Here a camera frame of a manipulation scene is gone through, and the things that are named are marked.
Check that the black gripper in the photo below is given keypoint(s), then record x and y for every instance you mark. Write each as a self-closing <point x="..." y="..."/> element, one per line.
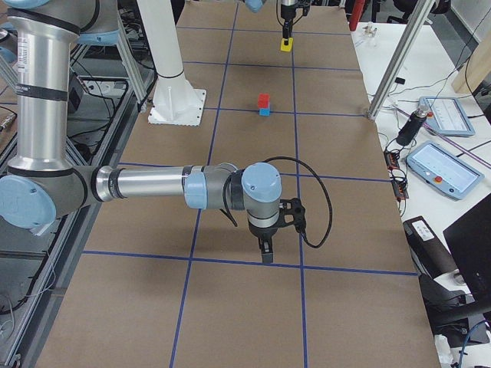
<point x="287" y="12"/>
<point x="262" y="232"/>

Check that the yellow wooden cube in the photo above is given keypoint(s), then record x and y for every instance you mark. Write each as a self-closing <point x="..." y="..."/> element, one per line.
<point x="286" y="44"/>

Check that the red wooden cube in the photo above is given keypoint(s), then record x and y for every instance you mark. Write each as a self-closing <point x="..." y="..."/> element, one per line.
<point x="263" y="102"/>

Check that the blue wooden cube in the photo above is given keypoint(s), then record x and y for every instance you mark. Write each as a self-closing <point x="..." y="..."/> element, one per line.
<point x="264" y="111"/>

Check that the red cylinder object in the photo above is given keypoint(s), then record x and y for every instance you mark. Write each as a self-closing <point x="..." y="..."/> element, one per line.
<point x="356" y="13"/>

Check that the small metal parts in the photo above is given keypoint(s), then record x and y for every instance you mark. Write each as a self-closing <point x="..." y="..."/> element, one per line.
<point x="370" y="30"/>

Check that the orange circuit board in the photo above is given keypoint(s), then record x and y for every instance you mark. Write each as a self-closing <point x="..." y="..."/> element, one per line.
<point x="398" y="177"/>

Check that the black water bottle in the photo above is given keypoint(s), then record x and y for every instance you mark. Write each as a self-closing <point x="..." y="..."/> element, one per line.
<point x="412" y="126"/>

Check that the black box with label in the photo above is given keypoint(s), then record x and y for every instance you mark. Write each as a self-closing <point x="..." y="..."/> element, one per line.
<point x="429" y="251"/>

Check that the blue teach pendant far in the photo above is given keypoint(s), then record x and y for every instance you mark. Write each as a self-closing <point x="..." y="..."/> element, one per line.
<point x="447" y="116"/>

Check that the blue teach pendant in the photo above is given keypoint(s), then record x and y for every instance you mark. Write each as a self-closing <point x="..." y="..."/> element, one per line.
<point x="443" y="171"/>
<point x="447" y="116"/>

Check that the blue teach pendant near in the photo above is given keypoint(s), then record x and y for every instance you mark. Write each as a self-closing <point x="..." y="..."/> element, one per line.
<point x="443" y="171"/>

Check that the black monitor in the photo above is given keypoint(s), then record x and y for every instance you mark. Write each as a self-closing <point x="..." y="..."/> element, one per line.
<point x="468" y="239"/>

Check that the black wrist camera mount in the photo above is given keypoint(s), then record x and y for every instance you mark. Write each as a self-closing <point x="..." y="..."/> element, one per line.
<point x="292" y="212"/>

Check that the aluminium frame post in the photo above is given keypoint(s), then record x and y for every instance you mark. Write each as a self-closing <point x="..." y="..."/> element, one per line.
<point x="411" y="31"/>

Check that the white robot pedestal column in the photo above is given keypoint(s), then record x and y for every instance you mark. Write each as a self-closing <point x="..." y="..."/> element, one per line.
<point x="175" y="101"/>

